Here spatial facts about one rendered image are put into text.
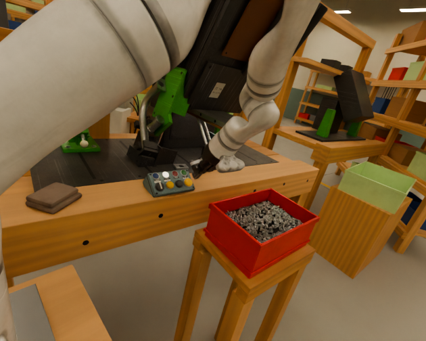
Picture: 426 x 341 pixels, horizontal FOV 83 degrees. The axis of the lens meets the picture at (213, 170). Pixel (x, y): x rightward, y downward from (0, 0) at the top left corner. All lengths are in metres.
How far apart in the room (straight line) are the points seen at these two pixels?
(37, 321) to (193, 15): 0.48
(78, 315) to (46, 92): 0.42
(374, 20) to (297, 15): 10.10
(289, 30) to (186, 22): 0.17
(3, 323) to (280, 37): 0.48
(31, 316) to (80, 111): 0.38
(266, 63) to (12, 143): 0.34
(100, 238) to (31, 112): 0.58
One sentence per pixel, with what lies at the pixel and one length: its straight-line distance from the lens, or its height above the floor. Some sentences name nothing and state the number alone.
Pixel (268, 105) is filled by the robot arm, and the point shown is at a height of 1.25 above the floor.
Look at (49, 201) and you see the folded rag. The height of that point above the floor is 0.93.
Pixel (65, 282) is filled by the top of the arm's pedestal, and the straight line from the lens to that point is 0.60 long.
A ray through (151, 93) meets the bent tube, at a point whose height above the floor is 1.16.
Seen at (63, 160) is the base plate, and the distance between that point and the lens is 0.99.
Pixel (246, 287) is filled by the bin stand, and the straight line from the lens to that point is 0.70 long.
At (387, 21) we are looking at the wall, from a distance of 10.30.
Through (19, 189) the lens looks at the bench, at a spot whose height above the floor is 0.88.
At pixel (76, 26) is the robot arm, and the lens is 0.22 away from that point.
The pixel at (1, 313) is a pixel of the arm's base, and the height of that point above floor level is 1.01.
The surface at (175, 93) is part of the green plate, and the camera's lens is 0.93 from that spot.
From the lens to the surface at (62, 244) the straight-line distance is 0.74.
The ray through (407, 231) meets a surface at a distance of 3.05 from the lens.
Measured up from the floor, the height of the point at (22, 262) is 0.79.
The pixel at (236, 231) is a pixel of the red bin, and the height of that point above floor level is 0.90.
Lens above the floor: 1.29
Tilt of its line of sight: 23 degrees down
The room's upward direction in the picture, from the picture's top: 13 degrees clockwise
